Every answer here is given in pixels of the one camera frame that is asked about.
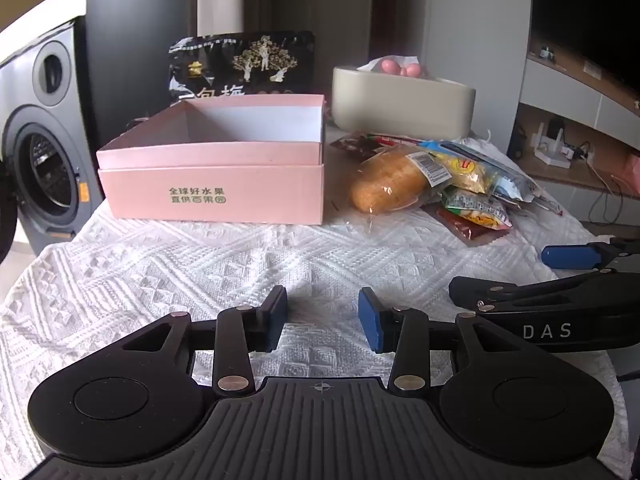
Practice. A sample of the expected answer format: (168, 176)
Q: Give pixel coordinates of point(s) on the grey washing machine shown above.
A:
(45, 160)

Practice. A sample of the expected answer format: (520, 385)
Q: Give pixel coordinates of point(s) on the dark tall cabinet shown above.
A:
(135, 35)

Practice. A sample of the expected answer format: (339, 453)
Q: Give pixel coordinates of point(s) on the bread loaf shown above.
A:
(385, 182)

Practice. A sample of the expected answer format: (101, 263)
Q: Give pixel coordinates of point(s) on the small pink box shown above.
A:
(632, 172)

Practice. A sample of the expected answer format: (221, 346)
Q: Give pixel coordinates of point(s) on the black television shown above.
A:
(590, 10)

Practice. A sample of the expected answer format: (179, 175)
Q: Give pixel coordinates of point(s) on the black printed snack bag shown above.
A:
(240, 60)

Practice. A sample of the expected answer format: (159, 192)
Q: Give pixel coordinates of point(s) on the white tissue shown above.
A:
(367, 65)

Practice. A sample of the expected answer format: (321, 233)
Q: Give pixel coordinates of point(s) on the pink cardboard box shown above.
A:
(215, 190)

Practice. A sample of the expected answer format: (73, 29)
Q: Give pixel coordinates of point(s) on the blue white snack packet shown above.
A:
(515, 180)

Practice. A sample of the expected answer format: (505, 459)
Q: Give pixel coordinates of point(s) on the white router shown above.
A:
(552, 152)

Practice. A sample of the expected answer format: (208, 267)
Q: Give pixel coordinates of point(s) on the yellow snack packet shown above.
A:
(462, 167)

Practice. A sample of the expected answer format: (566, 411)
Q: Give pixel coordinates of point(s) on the pink balls ornament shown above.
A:
(390, 66)

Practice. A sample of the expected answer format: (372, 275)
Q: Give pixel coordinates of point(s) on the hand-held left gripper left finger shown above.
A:
(279, 325)

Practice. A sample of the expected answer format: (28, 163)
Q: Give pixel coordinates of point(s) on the large red-brown snack packet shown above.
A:
(357, 144)

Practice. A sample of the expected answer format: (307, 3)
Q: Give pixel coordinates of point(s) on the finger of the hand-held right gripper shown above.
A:
(570, 256)
(480, 292)

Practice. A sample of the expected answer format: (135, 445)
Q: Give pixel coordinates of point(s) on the white wooden shelf unit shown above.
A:
(575, 110)

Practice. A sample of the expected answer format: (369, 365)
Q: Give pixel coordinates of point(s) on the white textured tablecloth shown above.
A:
(150, 270)

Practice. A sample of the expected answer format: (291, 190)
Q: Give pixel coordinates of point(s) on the green pink clear snack packet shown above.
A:
(475, 207)

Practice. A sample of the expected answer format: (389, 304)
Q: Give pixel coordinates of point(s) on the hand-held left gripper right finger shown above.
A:
(372, 320)

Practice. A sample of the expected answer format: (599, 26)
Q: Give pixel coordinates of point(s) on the dark brown snack packet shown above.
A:
(462, 230)

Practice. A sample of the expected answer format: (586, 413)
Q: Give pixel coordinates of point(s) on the cream tissue holder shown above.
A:
(400, 105)

